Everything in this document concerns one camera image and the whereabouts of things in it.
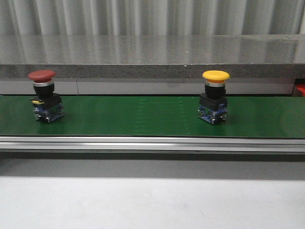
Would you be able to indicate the white pleated curtain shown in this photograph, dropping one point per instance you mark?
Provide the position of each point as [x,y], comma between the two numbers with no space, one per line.
[151,17]

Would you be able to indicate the red object behind counter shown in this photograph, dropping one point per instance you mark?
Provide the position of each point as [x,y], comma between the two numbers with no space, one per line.
[299,90]

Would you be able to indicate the aluminium conveyor frame rail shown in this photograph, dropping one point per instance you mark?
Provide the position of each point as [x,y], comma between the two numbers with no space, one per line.
[202,144]

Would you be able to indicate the green conveyor belt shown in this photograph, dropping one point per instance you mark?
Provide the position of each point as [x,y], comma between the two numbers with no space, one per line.
[248,116]

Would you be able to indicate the grey speckled stone counter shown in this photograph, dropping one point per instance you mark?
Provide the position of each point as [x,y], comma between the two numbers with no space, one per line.
[106,64]

